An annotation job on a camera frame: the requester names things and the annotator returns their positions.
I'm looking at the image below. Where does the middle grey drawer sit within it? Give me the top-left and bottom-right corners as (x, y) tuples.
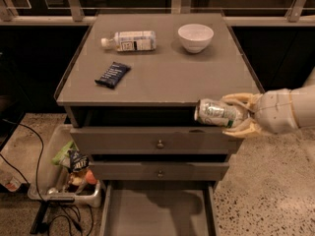
(90, 161), (229, 181)

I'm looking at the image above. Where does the dark blue snack packet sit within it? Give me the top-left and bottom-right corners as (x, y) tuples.
(95, 62), (131, 89)

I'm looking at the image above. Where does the clear plastic storage bin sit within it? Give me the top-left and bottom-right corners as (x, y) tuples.
(28, 124), (101, 207)

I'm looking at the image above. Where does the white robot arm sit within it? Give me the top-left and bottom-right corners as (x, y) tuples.
(221, 81), (315, 139)

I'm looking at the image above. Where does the white metal railing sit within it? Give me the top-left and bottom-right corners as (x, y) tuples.
(0, 0), (315, 27)

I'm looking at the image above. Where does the grey drawer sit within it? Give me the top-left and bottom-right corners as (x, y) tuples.
(99, 181), (220, 236)
(90, 161), (229, 181)
(70, 127), (243, 154)

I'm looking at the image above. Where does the green snack bag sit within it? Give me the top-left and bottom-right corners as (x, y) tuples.
(51, 141), (75, 168)

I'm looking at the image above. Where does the white ceramic bowl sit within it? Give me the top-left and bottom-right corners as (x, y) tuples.
(178, 24), (214, 53)

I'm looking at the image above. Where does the black cable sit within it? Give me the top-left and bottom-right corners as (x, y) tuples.
(0, 118), (95, 236)

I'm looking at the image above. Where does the dark blue chip bag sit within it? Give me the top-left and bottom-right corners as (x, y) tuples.
(68, 149), (89, 172)

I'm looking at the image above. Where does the clear plastic water bottle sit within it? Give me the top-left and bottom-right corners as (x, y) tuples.
(100, 30), (157, 52)

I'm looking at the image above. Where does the bottom grey drawer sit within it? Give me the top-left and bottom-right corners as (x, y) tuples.
(99, 181), (220, 236)

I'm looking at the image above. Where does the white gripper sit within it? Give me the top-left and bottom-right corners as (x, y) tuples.
(220, 88), (298, 139)

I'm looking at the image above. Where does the silver green 7up can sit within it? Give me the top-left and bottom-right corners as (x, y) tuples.
(194, 98), (247, 128)

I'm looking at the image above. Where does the grey drawer cabinet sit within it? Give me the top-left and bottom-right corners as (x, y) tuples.
(53, 12), (268, 236)

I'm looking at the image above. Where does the top grey drawer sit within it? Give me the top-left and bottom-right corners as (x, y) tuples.
(70, 127), (243, 154)

